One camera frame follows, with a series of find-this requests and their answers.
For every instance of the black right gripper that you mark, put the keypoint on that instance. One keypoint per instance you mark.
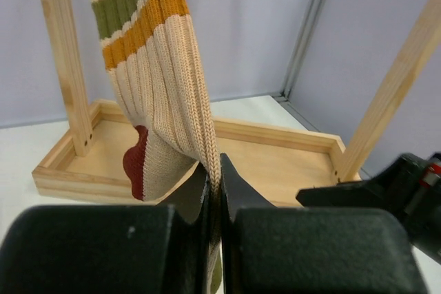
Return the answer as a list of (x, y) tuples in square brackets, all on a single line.
[(408, 188)]

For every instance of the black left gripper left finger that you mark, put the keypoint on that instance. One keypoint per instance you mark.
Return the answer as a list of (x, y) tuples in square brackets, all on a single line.
[(137, 248)]

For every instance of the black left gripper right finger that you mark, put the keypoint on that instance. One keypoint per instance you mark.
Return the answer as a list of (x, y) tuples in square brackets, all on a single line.
[(268, 249)]

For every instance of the wooden rack with tray base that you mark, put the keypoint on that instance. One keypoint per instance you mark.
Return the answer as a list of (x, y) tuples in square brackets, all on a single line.
[(85, 164)]

